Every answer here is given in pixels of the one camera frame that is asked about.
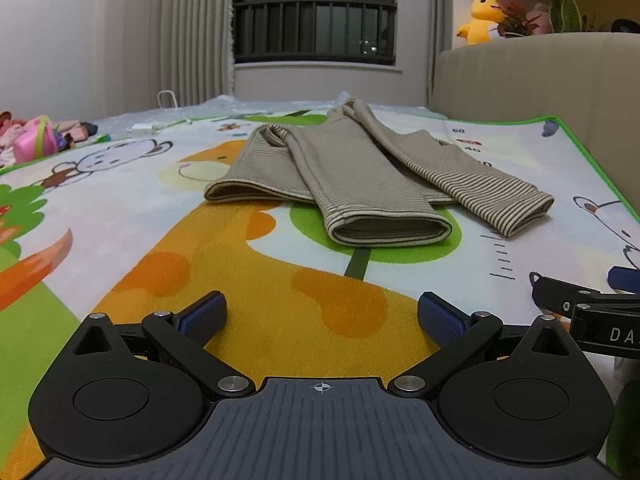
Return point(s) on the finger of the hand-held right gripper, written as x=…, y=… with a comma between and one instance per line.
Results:
x=555, y=294
x=625, y=280

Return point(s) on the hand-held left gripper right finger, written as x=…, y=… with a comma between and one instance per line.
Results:
x=442, y=317

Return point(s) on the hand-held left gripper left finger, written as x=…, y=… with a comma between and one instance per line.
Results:
x=202, y=316

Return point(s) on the beige striped pants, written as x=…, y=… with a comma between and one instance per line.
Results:
x=365, y=185

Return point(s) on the green cloth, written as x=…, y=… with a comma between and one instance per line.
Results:
x=627, y=430

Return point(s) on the printed animal play mat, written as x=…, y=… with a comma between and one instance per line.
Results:
x=150, y=220

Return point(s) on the white charger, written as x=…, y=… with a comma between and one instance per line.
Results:
x=142, y=129

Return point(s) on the beige padded headboard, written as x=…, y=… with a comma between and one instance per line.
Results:
x=540, y=80

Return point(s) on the small doll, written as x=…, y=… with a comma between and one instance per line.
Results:
x=77, y=132

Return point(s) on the pink toy bag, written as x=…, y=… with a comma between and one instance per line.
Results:
x=35, y=141

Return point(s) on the green snake plant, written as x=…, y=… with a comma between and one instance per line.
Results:
x=567, y=12

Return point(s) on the pink plush toy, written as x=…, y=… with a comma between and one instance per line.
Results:
x=541, y=15

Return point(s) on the red leaf plant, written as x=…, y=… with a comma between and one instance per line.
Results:
x=517, y=17

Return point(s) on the yellow duck plush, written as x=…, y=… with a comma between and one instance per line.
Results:
x=480, y=20

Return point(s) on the cream pleated curtain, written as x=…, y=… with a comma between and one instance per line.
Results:
x=195, y=30

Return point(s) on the dark framed window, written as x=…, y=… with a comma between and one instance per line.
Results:
x=315, y=15

